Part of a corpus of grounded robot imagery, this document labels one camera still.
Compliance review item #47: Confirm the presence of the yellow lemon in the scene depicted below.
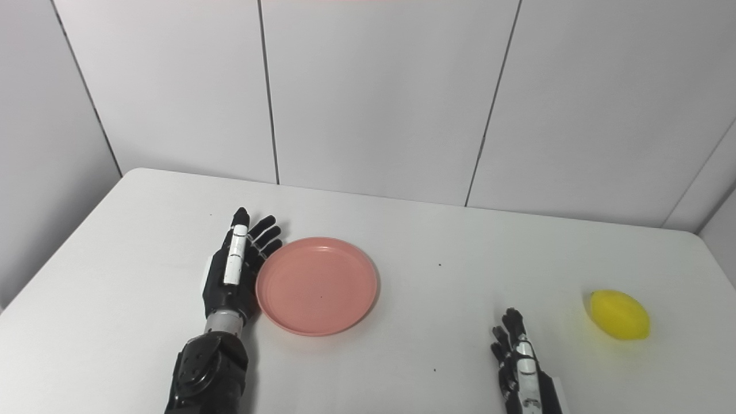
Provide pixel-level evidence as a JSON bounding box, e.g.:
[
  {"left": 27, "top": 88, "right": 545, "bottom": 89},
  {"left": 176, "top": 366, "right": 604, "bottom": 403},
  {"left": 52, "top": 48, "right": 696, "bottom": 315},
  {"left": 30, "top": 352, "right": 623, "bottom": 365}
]
[{"left": 590, "top": 289, "right": 651, "bottom": 341}]

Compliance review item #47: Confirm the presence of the pink round plate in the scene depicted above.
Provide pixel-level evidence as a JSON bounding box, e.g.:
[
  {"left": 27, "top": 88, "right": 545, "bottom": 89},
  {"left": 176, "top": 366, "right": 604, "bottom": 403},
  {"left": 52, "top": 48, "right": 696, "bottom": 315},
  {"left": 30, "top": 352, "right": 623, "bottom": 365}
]
[{"left": 255, "top": 237, "right": 379, "bottom": 337}]

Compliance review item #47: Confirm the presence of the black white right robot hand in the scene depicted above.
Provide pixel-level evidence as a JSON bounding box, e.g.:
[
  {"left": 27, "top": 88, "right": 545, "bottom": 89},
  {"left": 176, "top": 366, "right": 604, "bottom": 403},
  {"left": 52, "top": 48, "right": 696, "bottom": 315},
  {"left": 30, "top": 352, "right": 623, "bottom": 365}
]
[{"left": 490, "top": 308, "right": 564, "bottom": 414}]

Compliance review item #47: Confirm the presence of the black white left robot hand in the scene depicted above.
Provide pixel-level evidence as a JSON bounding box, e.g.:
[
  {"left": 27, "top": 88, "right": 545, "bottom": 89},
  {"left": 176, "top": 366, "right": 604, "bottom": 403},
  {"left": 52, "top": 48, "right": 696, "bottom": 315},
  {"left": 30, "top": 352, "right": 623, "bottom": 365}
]
[{"left": 201, "top": 207, "right": 283, "bottom": 323}]

